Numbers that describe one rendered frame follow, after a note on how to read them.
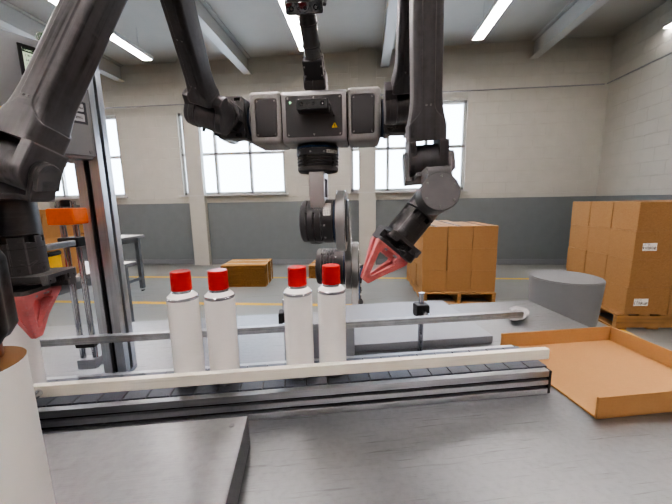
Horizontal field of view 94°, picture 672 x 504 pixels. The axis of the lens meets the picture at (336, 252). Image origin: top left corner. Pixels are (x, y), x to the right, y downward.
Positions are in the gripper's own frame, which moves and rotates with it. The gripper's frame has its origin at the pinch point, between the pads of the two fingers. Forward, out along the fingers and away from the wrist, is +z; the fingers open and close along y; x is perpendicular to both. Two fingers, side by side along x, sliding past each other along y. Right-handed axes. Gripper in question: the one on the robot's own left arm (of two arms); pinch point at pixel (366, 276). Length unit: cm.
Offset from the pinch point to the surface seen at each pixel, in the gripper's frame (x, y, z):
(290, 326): -5.4, 1.5, 15.2
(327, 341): 1.6, 1.4, 13.5
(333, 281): -4.4, 0.8, 4.3
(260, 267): -9, -392, 106
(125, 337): -27.1, -3.6, 36.8
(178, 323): -20.8, 1.9, 26.0
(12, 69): -66, -4, 10
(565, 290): 156, -136, -69
